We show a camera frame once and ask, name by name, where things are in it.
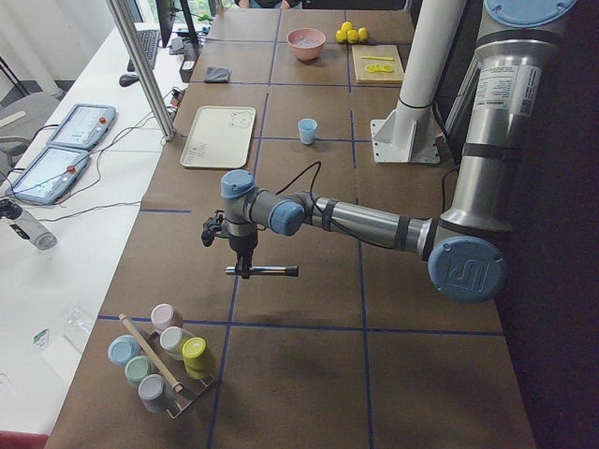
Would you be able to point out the cream bear serving tray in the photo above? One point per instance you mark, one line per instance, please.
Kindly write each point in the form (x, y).
(219, 138)

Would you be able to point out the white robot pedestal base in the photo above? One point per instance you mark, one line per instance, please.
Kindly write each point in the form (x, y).
(408, 134)

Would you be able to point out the yellow plastic knife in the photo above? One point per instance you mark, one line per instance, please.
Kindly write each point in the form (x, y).
(377, 58)

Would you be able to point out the pink cup on rack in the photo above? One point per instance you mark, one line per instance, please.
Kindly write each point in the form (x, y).
(164, 315)

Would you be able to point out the yellow lemon right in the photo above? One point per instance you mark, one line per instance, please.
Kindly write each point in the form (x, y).
(342, 36)

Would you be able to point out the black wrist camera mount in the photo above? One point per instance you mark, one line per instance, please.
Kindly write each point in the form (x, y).
(214, 228)

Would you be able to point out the upper teach pendant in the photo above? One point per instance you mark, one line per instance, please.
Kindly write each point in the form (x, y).
(83, 127)

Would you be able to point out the lower teach pendant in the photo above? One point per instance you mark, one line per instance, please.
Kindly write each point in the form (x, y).
(49, 175)

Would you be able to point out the blue cup on rack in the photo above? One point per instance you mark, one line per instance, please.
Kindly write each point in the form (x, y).
(122, 349)

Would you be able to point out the grey folded cloth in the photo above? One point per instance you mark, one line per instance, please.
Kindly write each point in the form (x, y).
(217, 74)

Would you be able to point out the teach pendant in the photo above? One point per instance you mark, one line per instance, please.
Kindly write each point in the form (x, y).
(83, 127)
(49, 175)

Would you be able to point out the black power box with label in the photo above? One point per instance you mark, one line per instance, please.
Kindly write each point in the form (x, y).
(186, 70)

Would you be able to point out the black keyboard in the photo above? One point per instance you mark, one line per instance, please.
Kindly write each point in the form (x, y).
(149, 40)

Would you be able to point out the aluminium frame post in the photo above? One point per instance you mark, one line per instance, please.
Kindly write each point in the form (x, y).
(127, 29)

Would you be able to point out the yellow lemon slices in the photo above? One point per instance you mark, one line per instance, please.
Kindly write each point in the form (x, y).
(376, 68)

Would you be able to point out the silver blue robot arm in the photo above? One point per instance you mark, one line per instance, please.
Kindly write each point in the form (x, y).
(461, 247)

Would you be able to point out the cup rack with handle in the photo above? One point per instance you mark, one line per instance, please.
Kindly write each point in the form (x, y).
(184, 391)

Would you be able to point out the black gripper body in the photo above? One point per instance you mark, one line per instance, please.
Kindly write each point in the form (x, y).
(243, 244)

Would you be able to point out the light blue paper cup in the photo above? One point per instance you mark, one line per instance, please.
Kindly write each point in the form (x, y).
(307, 130)

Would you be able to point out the wooden cutting board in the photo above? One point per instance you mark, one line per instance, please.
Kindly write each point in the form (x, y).
(362, 77)

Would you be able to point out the yellow lemon left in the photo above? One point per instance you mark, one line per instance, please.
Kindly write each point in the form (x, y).
(363, 34)

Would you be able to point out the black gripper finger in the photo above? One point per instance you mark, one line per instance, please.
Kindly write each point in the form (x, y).
(246, 266)
(240, 265)

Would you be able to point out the black computer mouse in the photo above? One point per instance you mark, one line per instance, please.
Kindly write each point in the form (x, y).
(128, 79)

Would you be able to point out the black orange connector block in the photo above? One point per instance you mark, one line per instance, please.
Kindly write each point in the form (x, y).
(177, 95)

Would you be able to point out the pink bowl of ice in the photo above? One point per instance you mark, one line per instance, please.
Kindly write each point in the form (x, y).
(306, 43)

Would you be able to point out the yellow lemon middle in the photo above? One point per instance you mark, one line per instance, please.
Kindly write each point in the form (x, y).
(352, 37)

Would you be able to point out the steel muddler with black tip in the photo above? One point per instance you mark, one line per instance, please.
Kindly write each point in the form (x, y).
(291, 271)

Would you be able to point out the grey cup on rack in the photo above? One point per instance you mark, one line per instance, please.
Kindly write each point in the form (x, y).
(156, 394)

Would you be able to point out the green cup on rack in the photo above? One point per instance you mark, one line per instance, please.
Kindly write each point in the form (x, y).
(138, 368)

